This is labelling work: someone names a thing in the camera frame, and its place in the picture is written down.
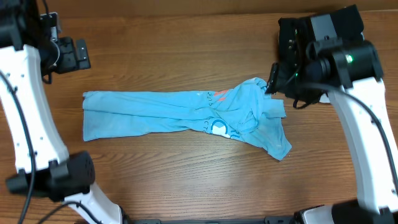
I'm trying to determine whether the light blue printed t-shirt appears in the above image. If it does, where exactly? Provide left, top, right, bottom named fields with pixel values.
left=83, top=77, right=292, bottom=161

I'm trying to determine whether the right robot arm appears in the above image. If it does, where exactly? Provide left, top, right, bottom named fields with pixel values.
left=267, top=7, right=397, bottom=223

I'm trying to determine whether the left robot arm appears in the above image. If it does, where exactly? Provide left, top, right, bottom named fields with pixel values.
left=1, top=0, right=129, bottom=223

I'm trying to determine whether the black folded garment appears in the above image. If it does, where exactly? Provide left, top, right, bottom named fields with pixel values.
left=278, top=4, right=364, bottom=61

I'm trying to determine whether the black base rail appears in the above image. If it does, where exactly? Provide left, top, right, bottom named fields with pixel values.
left=124, top=215, right=352, bottom=224

